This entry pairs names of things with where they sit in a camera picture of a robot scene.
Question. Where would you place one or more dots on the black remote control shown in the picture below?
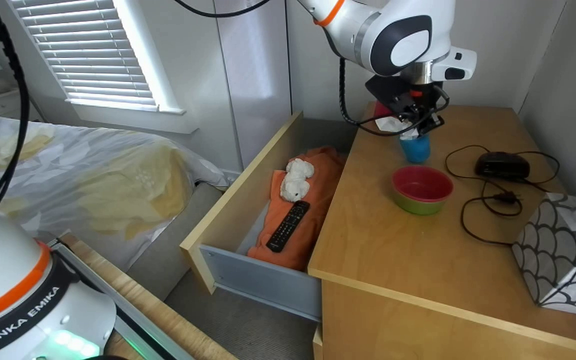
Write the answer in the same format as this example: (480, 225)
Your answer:
(288, 226)

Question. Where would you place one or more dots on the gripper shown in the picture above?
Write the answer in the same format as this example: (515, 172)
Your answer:
(410, 107)

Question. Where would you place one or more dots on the patterned tissue box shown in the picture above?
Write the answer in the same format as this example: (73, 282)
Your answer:
(563, 260)

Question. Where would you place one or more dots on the orange towel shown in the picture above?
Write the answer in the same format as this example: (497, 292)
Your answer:
(318, 200)

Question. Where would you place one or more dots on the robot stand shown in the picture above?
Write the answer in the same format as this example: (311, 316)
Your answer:
(153, 305)

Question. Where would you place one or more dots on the drawer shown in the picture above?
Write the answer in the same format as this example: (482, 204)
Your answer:
(228, 200)

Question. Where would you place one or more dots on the wooden dresser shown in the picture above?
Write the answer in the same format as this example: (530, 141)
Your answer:
(418, 270)

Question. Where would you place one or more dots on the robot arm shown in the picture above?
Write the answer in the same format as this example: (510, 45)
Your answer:
(398, 35)

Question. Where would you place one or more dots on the window with white blind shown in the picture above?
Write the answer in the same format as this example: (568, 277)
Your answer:
(88, 55)

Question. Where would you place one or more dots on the white plush toy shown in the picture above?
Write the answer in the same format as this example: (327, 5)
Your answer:
(295, 182)

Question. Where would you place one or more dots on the blue cup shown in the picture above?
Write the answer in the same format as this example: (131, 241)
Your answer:
(415, 150)

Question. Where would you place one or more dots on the red and green bowl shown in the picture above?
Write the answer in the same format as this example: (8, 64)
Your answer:
(420, 192)

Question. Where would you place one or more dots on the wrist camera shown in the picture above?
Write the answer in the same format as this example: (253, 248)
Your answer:
(383, 90)

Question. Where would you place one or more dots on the black alarm clock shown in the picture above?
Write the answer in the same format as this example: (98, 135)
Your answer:
(502, 166)

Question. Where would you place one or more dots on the bed with patterned duvet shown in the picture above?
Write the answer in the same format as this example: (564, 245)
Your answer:
(93, 180)

